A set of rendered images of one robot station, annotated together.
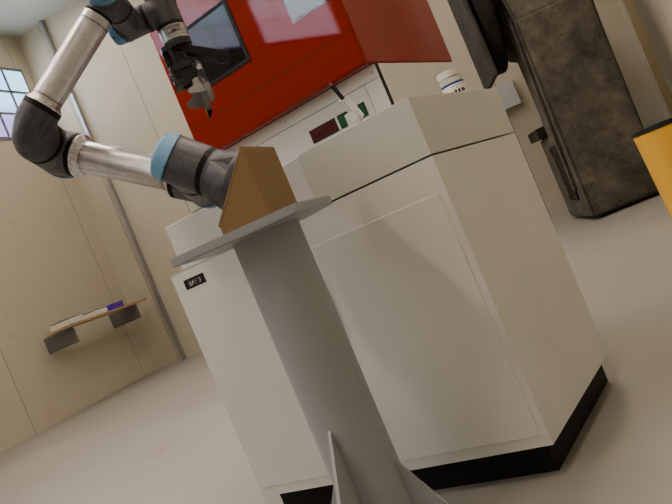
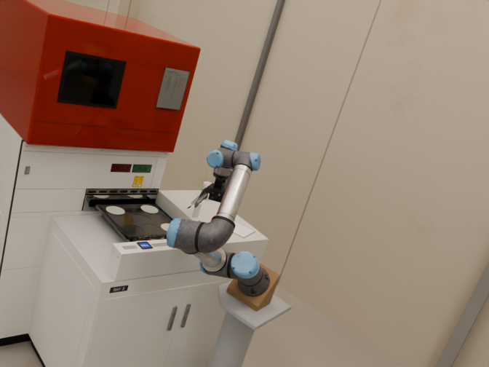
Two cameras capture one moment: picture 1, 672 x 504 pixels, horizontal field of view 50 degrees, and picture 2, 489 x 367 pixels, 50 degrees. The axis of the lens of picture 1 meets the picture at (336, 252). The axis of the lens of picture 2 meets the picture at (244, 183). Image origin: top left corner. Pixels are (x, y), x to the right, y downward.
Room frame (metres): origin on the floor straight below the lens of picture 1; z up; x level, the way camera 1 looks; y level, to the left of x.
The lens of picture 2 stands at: (1.41, 2.35, 2.09)
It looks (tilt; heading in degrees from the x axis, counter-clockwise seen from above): 18 degrees down; 281
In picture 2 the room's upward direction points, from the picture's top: 18 degrees clockwise
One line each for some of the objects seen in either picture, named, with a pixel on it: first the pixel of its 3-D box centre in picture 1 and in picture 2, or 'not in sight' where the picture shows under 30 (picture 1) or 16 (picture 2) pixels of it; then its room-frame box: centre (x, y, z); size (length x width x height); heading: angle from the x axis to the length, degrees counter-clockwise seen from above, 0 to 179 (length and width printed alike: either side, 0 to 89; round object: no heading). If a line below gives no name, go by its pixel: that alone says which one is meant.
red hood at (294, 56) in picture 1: (301, 40); (89, 72); (2.90, -0.20, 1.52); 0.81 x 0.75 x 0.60; 56
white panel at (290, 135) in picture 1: (307, 165); (95, 180); (2.64, -0.03, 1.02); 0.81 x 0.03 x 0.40; 56
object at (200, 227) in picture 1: (246, 215); (165, 256); (2.08, 0.20, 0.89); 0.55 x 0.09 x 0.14; 56
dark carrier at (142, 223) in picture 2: not in sight; (141, 219); (2.34, -0.06, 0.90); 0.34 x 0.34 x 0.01; 56
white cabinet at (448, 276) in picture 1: (391, 329); (142, 304); (2.21, -0.07, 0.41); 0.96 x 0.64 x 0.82; 56
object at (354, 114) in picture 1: (354, 118); (196, 204); (2.12, -0.20, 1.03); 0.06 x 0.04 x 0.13; 146
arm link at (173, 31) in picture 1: (175, 36); (223, 170); (1.94, 0.17, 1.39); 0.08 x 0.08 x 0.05
